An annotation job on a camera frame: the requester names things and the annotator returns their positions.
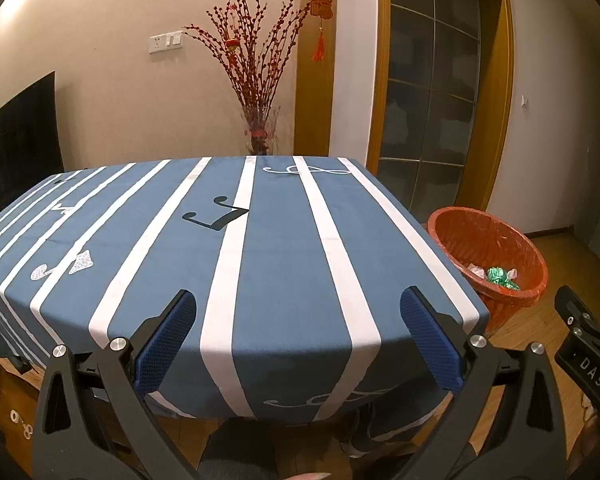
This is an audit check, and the orange plastic waste basket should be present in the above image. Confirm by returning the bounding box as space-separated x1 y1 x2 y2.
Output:
427 206 548 334

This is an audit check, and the dark green plastic bag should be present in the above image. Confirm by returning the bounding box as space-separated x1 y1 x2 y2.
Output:
486 266 520 290

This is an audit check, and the blue white striped tablecloth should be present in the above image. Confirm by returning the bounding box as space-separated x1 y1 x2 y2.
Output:
0 156 489 422

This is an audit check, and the black television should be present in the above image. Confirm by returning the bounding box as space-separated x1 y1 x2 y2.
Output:
0 73 65 210

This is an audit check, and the dark glass door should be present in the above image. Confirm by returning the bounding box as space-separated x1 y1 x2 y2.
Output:
377 0 481 223

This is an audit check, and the red berry branch vase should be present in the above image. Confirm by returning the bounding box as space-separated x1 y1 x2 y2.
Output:
183 0 311 155

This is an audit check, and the red chinese knot ornament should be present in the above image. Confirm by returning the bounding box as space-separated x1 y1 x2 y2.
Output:
310 0 334 62

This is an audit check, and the white wall socket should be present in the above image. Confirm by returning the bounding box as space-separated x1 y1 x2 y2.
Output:
148 30 183 54

